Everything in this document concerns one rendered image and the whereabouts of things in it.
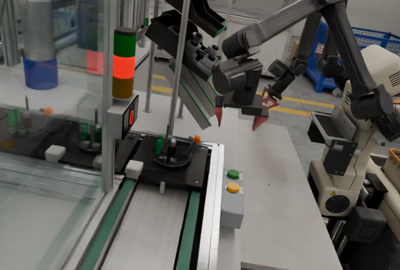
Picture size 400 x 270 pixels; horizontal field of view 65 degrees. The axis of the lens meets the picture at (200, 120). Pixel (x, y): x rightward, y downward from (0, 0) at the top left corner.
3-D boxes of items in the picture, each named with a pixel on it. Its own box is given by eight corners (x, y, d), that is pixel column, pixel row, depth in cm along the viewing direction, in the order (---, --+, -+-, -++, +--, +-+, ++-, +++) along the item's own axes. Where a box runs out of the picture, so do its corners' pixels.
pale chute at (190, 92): (210, 117, 134) (218, 112, 132) (202, 130, 122) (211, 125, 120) (172, 62, 128) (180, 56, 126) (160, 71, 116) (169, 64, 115)
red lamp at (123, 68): (136, 73, 75) (137, 53, 73) (130, 80, 71) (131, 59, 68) (116, 69, 75) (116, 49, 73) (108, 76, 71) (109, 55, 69)
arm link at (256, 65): (269, 62, 75) (252, 53, 78) (249, 69, 71) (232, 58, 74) (262, 87, 79) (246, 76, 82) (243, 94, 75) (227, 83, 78)
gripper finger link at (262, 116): (262, 138, 86) (270, 111, 80) (236, 135, 85) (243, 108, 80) (259, 123, 91) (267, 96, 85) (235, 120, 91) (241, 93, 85)
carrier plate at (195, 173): (207, 150, 117) (208, 146, 116) (201, 192, 95) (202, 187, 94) (144, 138, 117) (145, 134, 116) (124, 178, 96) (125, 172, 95)
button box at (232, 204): (239, 184, 110) (243, 170, 107) (240, 229, 91) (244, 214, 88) (219, 181, 110) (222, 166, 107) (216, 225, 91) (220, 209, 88)
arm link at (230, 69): (253, 28, 74) (231, 42, 81) (217, 37, 67) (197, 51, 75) (271, 75, 74) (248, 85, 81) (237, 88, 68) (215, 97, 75)
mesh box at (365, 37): (366, 85, 576) (390, 31, 532) (391, 104, 499) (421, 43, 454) (300, 74, 570) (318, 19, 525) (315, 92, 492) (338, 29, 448)
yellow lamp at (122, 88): (135, 92, 77) (136, 74, 75) (128, 100, 73) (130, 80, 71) (115, 88, 78) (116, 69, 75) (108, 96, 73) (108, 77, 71)
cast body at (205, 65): (209, 74, 119) (220, 60, 116) (208, 78, 116) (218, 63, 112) (191, 61, 119) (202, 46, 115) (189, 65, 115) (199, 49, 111)
